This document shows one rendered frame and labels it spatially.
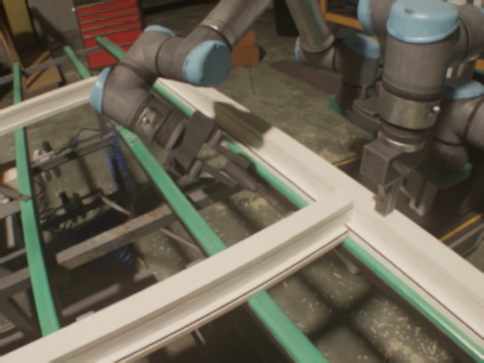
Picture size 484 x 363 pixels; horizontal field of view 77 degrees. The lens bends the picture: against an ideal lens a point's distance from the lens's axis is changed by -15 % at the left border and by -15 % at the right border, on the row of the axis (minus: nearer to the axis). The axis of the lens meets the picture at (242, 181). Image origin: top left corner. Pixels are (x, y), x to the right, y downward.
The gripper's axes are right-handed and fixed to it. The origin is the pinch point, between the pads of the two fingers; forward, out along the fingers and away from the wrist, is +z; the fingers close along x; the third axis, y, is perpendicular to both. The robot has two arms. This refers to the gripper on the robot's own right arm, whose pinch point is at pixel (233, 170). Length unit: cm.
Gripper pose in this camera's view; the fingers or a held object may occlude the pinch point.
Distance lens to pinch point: 73.8
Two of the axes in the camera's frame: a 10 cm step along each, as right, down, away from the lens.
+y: 0.5, 2.3, -9.7
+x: 5.4, -8.2, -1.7
